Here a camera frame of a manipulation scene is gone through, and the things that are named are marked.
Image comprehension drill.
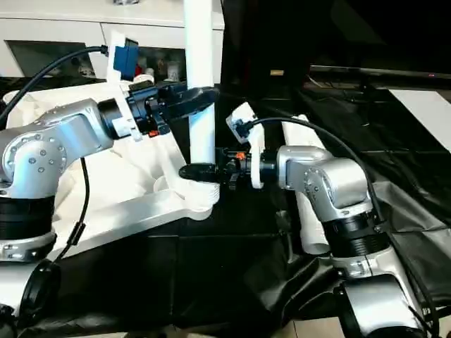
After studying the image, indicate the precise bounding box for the black metal rail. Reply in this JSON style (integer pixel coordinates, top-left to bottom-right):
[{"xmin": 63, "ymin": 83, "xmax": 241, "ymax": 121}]
[{"xmin": 309, "ymin": 65, "xmax": 451, "ymax": 80}]

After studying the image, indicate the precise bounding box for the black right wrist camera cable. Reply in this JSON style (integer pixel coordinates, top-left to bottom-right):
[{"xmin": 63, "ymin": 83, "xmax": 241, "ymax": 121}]
[{"xmin": 242, "ymin": 118, "xmax": 441, "ymax": 338}]

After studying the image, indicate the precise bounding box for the dark tall cabinet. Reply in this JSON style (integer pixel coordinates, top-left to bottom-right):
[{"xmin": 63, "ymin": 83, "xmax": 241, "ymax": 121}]
[{"xmin": 223, "ymin": 0, "xmax": 311, "ymax": 92}]

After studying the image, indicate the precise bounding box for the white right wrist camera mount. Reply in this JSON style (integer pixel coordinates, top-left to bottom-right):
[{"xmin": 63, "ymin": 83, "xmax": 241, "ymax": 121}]
[{"xmin": 225, "ymin": 101, "xmax": 266, "ymax": 190}]

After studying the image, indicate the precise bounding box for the white flat board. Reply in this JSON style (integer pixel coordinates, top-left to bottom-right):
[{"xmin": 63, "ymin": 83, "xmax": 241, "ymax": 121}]
[{"xmin": 387, "ymin": 88, "xmax": 451, "ymax": 154}]

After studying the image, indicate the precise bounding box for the white plastic table top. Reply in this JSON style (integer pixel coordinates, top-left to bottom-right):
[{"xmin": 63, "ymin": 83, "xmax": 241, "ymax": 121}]
[{"xmin": 0, "ymin": 82, "xmax": 222, "ymax": 307}]

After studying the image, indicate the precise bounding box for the white sideboard cabinet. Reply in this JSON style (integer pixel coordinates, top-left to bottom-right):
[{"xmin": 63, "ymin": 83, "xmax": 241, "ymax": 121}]
[{"xmin": 0, "ymin": 0, "xmax": 226, "ymax": 92}]

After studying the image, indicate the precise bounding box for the black mat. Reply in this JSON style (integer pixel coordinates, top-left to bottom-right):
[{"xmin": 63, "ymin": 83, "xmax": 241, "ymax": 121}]
[{"xmin": 0, "ymin": 75, "xmax": 451, "ymax": 338}]

